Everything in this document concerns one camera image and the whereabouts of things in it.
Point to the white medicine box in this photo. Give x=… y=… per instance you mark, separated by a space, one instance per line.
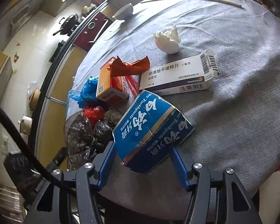
x=172 y=72

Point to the black wok with lid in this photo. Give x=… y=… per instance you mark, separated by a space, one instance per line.
x=68 y=22

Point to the translucent red plastic bag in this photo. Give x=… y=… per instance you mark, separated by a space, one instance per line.
x=132 y=84

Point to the grey tablecloth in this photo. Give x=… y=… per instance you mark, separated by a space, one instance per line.
x=235 y=98

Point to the brown clay pot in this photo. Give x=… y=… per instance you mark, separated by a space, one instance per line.
x=35 y=96

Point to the orange medicine box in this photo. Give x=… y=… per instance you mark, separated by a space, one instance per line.
x=107 y=86

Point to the small red plastic bag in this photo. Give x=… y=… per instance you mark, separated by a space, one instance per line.
x=93 y=113

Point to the white wall socket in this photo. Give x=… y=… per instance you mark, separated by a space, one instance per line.
x=4 y=143

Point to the crumpled white tissue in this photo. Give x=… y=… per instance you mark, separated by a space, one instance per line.
x=168 y=42

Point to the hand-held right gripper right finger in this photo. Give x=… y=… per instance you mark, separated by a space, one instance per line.
x=180 y=169

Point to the blue plastic bag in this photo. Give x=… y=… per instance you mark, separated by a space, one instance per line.
x=88 y=91

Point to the yellow kitchen base cabinets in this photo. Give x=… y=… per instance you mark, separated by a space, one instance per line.
x=60 y=79

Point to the white electric kettle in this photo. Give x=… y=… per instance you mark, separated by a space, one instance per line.
x=25 y=123

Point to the black plastic bag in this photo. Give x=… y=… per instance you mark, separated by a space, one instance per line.
x=84 y=135

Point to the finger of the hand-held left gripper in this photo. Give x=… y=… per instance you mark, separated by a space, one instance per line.
x=58 y=157

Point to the dark red built-in oven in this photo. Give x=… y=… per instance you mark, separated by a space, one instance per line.
x=88 y=35

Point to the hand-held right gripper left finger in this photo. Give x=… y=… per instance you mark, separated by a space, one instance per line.
x=106 y=165

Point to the red crumpled wrapper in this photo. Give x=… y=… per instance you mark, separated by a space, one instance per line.
x=130 y=66

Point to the blue toothpaste box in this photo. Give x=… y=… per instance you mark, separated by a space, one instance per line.
x=149 y=126

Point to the white ceramic bowl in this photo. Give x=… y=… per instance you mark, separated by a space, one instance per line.
x=123 y=11

